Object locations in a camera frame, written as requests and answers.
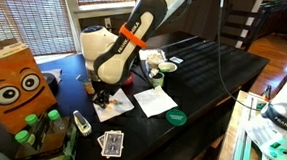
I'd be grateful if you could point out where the green round lid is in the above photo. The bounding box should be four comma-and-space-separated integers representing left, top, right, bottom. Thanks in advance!
165, 107, 189, 128

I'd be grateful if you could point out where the dark ladder-back chair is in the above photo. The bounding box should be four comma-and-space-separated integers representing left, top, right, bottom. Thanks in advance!
214, 0, 270, 53

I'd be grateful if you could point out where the white green handheld device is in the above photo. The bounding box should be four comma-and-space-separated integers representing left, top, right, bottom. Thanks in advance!
71, 110, 93, 138

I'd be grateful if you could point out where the crumpled white tissue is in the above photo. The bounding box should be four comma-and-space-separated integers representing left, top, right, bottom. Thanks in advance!
41, 67, 64, 85

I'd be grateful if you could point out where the white wall outlet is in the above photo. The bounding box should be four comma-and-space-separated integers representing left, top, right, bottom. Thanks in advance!
102, 16, 114, 36

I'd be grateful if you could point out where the clear jelly candy packet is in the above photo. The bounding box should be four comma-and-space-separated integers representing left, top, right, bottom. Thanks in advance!
81, 75, 98, 96

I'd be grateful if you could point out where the clear popcorn container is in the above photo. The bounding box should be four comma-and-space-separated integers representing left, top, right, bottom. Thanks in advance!
144, 49, 168, 70

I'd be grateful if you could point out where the wooden robot stand board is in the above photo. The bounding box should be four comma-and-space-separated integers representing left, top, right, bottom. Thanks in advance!
214, 89, 287, 160

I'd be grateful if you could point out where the white paper serviette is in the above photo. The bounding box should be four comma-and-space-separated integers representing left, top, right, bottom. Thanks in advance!
91, 86, 137, 125
131, 83, 180, 120

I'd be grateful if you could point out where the wide bamboo window blind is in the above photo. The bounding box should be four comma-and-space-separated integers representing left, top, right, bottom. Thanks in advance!
0, 0, 80, 59

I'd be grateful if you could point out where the loose blue playing card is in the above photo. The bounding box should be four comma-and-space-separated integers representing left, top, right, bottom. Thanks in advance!
96, 133, 106, 149

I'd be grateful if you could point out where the green bowl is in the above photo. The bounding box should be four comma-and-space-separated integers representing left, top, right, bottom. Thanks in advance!
157, 61, 179, 75

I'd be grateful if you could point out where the white napkin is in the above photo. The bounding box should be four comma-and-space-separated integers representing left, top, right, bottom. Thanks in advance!
138, 48, 163, 62

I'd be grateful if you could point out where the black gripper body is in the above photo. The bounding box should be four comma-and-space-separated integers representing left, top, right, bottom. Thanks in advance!
93, 79, 119, 99

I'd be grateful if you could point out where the small green cup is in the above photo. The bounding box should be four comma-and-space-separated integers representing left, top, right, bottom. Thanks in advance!
147, 68, 166, 89

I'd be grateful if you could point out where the blue playing card deck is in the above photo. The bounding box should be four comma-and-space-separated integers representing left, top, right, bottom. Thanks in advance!
100, 130, 125, 159

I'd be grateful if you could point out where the black tape roll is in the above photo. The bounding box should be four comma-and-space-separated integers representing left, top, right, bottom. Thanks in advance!
41, 72, 61, 96

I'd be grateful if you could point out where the orange arm strap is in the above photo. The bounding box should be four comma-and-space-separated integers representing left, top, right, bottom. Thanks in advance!
117, 22, 149, 50

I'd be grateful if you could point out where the small blue white card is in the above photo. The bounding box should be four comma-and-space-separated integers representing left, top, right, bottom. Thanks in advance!
169, 56, 185, 64

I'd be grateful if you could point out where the orange face cardboard box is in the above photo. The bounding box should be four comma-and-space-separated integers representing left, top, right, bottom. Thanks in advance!
0, 37, 62, 138

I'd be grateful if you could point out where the black hanging cable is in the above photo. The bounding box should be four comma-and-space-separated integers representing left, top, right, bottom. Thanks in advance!
211, 0, 277, 114

